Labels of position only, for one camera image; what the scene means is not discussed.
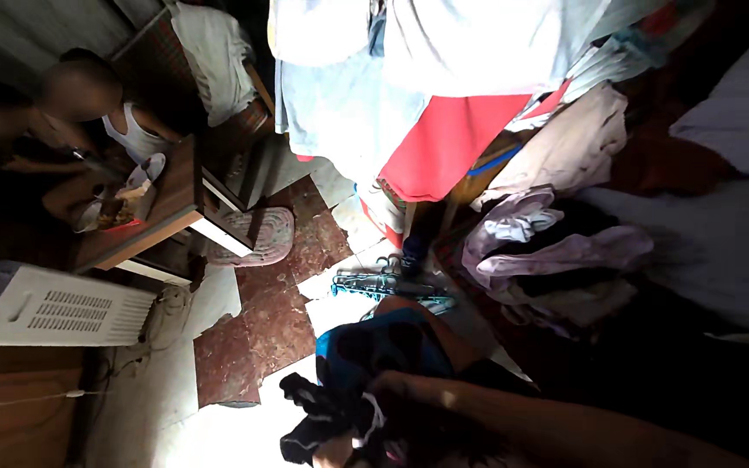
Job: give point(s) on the blue plastic hanger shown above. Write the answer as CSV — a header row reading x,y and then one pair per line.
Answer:
x,y
498,160

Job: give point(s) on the white plate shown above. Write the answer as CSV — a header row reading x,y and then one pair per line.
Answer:
x,y
144,170

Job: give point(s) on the grey bed sheet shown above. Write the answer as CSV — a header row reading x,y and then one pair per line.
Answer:
x,y
725,247

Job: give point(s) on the pink oval rug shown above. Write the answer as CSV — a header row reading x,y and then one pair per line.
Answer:
x,y
274,234

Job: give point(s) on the white slotted metal case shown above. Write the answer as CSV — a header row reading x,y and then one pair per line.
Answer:
x,y
66,312

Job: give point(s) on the person's left hand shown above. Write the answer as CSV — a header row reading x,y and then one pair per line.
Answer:
x,y
331,454

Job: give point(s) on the person's right hand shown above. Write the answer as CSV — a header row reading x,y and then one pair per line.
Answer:
x,y
395,385

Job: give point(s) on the light blue hanging garment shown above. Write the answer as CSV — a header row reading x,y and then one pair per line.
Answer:
x,y
342,110

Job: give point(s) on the pile of purple and white clothes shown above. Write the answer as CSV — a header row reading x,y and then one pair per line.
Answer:
x,y
563,257

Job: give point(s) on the wooden chair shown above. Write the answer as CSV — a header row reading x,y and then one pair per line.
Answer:
x,y
472,188

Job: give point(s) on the white hanging garment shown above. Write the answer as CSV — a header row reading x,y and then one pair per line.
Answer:
x,y
319,29
478,45

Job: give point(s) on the person's legs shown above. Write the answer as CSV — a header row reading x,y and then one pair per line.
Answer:
x,y
381,344

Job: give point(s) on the brown wooden table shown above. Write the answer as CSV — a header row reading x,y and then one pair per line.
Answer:
x,y
170,211

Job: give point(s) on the person's right forearm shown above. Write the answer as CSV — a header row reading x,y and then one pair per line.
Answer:
x,y
530,412

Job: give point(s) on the red and white bag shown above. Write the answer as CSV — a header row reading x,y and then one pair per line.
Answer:
x,y
384,211

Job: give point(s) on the person's right fingers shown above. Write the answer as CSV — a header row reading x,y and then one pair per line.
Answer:
x,y
380,385

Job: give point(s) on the pile of teal hangers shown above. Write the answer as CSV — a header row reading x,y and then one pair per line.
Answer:
x,y
381,286

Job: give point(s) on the white draped cloth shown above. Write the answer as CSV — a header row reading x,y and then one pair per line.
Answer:
x,y
212,62

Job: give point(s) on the clear plastic bowl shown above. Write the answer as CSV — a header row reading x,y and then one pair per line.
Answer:
x,y
88,216

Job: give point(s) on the brown wooden cabinet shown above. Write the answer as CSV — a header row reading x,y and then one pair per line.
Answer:
x,y
14,403

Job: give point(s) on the dark red cloth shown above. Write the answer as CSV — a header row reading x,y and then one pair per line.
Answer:
x,y
670,162

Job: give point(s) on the pale pink cloth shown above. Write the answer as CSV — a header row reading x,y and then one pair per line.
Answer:
x,y
566,146

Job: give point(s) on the black garment with white trim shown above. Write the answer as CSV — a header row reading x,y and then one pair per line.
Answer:
x,y
332,416

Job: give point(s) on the lavender pillow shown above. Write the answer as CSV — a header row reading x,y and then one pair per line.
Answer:
x,y
745,117

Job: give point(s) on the red hanging garment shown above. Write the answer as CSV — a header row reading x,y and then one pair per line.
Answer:
x,y
456,146

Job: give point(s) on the cardboard food box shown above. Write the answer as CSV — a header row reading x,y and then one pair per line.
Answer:
x,y
139,200

